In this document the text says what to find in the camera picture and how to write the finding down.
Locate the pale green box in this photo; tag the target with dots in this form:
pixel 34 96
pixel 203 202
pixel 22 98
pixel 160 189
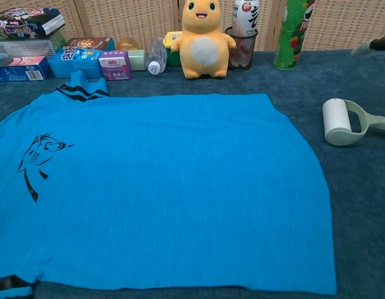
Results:
pixel 139 59

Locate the grey cardboard box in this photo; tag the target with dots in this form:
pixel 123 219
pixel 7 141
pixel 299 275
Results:
pixel 21 48

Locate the wicker folding screen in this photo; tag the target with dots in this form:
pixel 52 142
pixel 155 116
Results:
pixel 127 18

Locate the white drink can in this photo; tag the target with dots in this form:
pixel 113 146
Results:
pixel 247 15

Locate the blue t-shirt with cat print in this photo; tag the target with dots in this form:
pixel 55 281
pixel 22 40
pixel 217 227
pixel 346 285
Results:
pixel 164 187

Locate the dark teal carpet table surface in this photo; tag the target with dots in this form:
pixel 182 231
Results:
pixel 360 202

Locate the blue and pink biscuit box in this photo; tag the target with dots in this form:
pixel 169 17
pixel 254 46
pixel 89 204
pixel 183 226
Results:
pixel 19 70

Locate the pale green lint roller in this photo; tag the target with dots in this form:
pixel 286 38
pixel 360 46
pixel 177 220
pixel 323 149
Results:
pixel 337 120

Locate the small purple box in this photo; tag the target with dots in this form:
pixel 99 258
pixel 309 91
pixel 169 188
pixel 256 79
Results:
pixel 115 67

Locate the orange round jar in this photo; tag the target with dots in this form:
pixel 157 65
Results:
pixel 127 43

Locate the green Pringles can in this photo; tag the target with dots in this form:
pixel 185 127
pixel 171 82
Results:
pixel 290 40

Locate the blue cookie box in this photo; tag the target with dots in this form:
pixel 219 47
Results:
pixel 75 63

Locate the black mesh pen cup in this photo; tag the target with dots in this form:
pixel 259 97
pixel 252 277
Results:
pixel 242 59

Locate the clear plastic water bottle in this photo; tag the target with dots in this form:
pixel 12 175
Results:
pixel 156 56

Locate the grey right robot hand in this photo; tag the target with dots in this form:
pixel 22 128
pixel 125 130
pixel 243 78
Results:
pixel 377 44

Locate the yellow plush dragon toy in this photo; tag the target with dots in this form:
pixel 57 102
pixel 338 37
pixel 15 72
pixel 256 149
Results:
pixel 203 34

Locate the green container with yellow lid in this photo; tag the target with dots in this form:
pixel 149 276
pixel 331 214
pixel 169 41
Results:
pixel 171 51

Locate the brown cookie box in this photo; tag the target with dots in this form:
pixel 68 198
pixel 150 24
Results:
pixel 89 43

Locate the black snack bag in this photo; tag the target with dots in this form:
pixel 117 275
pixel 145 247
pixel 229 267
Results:
pixel 22 23

